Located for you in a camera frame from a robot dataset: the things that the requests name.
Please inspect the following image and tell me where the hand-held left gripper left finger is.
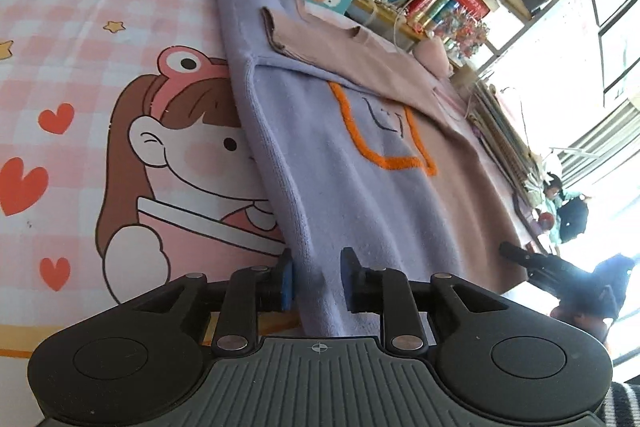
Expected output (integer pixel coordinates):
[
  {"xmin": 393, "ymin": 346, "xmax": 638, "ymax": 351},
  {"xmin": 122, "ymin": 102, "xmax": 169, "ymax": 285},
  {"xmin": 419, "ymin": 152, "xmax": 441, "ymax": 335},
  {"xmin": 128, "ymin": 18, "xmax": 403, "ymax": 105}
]
[{"xmin": 117, "ymin": 248, "xmax": 297, "ymax": 357}]

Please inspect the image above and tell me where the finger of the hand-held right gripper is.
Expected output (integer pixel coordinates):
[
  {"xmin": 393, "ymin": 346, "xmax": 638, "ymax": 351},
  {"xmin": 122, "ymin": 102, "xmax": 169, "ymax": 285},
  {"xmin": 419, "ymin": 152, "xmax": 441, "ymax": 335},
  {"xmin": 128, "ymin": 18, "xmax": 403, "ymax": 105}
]
[{"xmin": 498, "ymin": 240, "xmax": 570, "ymax": 282}]

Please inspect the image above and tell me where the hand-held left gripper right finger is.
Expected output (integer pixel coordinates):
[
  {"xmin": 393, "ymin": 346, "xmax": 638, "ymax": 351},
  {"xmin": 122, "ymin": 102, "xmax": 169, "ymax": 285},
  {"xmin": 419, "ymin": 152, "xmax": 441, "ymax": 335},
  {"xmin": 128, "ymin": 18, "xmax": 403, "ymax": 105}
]
[{"xmin": 340, "ymin": 247, "xmax": 517, "ymax": 357}]

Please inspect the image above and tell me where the pink and purple sweater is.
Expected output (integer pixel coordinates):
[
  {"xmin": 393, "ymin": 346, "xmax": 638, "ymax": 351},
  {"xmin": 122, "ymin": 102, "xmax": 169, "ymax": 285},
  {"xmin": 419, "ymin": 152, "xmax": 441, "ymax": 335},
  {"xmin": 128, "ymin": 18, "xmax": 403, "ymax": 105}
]
[{"xmin": 215, "ymin": 0, "xmax": 532, "ymax": 339}]

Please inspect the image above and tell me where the small figurine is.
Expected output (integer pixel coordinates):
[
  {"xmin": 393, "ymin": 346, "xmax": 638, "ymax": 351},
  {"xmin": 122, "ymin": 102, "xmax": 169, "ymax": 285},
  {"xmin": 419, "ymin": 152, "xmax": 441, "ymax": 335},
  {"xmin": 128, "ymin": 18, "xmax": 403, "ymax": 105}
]
[{"xmin": 542, "ymin": 174, "xmax": 593, "ymax": 245}]

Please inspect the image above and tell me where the person's striped sweater torso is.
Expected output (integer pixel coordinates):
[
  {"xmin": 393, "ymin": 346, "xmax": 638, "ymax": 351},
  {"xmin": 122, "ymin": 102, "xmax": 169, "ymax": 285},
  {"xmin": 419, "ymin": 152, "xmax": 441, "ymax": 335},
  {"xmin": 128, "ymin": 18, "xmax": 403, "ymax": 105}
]
[{"xmin": 596, "ymin": 378, "xmax": 640, "ymax": 427}]

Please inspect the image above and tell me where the stack of thin books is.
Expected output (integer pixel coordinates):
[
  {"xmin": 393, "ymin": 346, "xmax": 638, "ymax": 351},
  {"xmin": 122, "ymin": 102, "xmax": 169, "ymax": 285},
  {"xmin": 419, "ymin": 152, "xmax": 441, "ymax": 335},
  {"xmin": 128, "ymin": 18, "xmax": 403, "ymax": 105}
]
[{"xmin": 467, "ymin": 74, "xmax": 543, "ymax": 212}]

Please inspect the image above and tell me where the pink plush toy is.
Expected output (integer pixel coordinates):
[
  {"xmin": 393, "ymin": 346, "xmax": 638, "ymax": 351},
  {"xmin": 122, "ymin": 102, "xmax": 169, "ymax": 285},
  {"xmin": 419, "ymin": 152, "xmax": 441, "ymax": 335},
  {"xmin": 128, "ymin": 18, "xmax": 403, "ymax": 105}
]
[{"xmin": 411, "ymin": 36, "xmax": 457, "ymax": 76}]

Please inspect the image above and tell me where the colourful paper stars jar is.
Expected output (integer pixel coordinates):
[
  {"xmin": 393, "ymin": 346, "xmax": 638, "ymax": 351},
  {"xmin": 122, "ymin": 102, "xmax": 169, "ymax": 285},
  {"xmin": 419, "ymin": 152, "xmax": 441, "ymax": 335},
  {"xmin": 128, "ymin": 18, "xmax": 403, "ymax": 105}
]
[{"xmin": 430, "ymin": 7, "xmax": 490, "ymax": 58}]

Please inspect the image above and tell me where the pink checked cartoon bedsheet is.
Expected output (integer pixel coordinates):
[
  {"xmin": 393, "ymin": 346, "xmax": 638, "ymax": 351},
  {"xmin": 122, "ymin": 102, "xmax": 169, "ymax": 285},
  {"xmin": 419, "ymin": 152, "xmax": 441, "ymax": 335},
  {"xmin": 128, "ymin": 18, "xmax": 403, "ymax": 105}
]
[{"xmin": 0, "ymin": 0, "xmax": 533, "ymax": 360}]

